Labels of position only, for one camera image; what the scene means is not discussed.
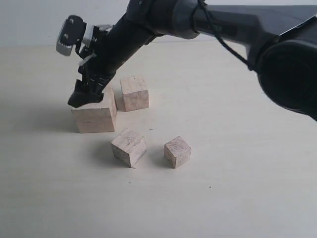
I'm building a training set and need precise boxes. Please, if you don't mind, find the third largest wooden cube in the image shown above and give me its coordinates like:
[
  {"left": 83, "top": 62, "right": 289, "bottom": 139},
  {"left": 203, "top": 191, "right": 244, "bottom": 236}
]
[{"left": 111, "top": 128, "right": 147, "bottom": 168}]

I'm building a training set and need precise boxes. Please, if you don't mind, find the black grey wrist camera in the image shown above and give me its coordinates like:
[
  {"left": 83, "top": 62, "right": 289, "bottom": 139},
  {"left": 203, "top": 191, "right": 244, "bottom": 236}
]
[{"left": 56, "top": 15, "right": 94, "bottom": 57}]

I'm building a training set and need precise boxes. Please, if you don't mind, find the smallest wooden cube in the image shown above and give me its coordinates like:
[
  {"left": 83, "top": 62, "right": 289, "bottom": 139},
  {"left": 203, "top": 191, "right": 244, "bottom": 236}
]
[{"left": 164, "top": 136, "right": 191, "bottom": 169}]

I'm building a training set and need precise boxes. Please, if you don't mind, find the second largest wooden cube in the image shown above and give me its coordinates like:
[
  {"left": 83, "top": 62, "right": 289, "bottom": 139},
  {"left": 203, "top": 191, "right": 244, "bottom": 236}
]
[{"left": 116, "top": 75, "right": 150, "bottom": 112}]

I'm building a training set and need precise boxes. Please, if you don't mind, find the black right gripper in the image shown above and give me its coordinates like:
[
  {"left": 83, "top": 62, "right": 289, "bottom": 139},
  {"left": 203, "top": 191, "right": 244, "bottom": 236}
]
[{"left": 67, "top": 15, "right": 158, "bottom": 108}]

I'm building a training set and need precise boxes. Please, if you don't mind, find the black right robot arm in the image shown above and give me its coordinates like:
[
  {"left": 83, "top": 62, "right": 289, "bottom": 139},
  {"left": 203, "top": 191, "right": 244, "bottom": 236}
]
[{"left": 60, "top": 0, "right": 317, "bottom": 119}]

